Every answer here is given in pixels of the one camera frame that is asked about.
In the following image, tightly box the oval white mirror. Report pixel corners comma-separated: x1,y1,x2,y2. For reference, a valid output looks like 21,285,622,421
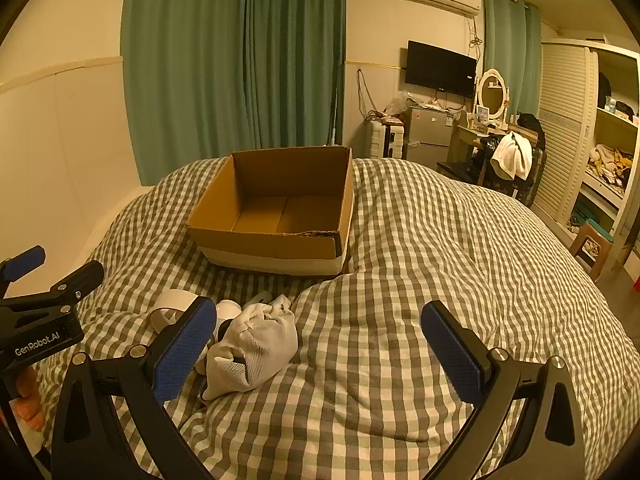
472,68,512,123

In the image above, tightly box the checkered blanket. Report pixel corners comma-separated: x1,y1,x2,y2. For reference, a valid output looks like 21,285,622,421
30,157,640,480

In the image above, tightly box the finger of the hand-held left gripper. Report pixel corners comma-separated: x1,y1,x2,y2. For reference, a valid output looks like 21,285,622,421
0,245,47,301
0,260,106,312

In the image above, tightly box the grey mini fridge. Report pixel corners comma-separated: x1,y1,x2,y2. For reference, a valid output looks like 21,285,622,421
402,105,453,166

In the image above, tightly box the white louvred wardrobe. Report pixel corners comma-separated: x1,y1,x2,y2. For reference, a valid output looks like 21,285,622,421
530,35,640,281

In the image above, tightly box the black wall television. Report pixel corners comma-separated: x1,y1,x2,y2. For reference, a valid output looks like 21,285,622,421
405,40,477,99

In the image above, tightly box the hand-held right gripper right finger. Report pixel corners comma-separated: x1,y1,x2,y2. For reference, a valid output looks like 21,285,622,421
421,301,586,480

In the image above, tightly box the hanging wall cable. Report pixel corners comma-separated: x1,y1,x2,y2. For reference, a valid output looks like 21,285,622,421
355,67,376,116

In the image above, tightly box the pile of yellowish clothes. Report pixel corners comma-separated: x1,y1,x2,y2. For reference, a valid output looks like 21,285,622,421
587,144,636,186

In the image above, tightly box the white suitcase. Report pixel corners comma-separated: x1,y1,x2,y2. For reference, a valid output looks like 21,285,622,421
367,119,405,159

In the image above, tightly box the narrow green curtain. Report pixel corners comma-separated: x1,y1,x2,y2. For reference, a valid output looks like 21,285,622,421
482,0,543,121

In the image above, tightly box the person's left hand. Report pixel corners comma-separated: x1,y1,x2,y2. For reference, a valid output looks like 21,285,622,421
12,367,51,431

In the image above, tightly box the small wooden stool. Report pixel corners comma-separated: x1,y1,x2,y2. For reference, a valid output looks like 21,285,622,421
570,220,616,281

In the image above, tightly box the black chair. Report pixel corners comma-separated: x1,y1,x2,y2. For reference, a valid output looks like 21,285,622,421
436,135,546,208

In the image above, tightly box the white towel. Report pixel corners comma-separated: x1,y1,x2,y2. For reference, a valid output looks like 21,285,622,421
490,132,533,181

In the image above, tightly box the cardboard box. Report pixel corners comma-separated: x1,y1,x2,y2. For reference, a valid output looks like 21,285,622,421
186,146,356,277

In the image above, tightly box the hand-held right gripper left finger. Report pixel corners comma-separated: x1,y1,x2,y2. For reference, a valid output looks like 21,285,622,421
50,296,218,480

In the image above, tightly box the wide green curtain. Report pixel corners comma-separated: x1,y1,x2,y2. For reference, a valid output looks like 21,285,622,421
121,0,347,187

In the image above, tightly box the clear plastic bag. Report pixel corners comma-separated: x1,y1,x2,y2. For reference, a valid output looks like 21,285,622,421
385,92,416,116

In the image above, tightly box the wooden dressing table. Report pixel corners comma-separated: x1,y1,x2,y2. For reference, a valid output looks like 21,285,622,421
448,122,546,171

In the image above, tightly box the white sock bundle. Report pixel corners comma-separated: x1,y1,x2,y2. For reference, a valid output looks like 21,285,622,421
200,302,299,402

